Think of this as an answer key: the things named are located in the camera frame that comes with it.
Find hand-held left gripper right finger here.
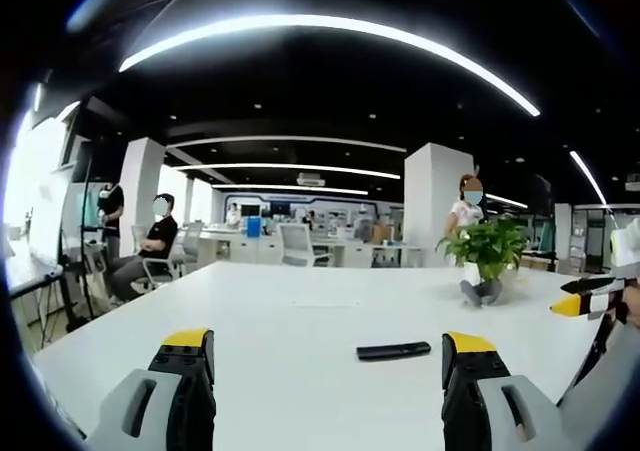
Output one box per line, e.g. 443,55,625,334
441,331,566,451

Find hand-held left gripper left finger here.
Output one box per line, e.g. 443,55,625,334
85,328,217,451

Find black remote control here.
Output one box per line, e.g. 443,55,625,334
356,341,432,362

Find green potted plant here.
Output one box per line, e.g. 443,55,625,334
435,215,530,309

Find black tripod stand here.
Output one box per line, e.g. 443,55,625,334
58,140,109,333

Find white office desk row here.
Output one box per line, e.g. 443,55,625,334
198,230,426,269

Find white mesh office chair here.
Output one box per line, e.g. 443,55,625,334
277,222,334,267

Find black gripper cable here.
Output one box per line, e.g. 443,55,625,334
555,312,617,406

